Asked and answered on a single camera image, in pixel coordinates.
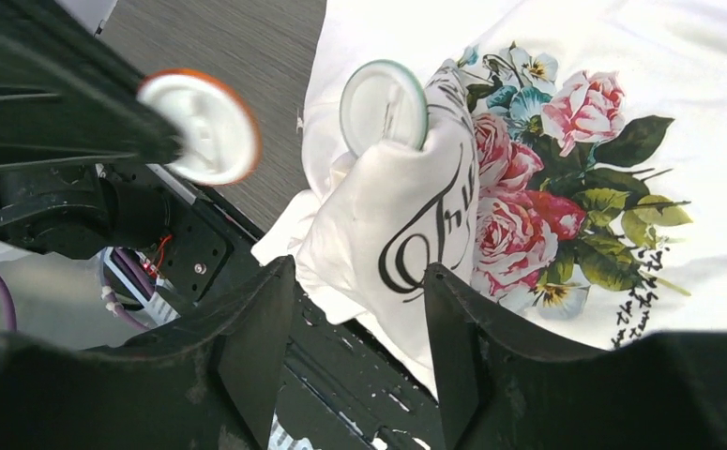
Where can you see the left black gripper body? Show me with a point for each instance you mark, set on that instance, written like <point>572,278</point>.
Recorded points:
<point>77,212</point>

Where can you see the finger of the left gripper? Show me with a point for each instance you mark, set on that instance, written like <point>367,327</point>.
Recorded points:
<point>66,98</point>

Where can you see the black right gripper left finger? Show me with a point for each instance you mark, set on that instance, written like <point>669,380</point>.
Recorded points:
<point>208,380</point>

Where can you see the round landscape brooch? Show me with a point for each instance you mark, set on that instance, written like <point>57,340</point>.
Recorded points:
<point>383,101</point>

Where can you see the white floral t-shirt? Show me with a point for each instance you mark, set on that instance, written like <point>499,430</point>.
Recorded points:
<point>574,171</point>

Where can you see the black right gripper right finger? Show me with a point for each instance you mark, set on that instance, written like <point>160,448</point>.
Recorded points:
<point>506,383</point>

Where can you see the round orange blue brooch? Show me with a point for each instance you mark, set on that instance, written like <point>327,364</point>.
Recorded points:
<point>218,136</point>

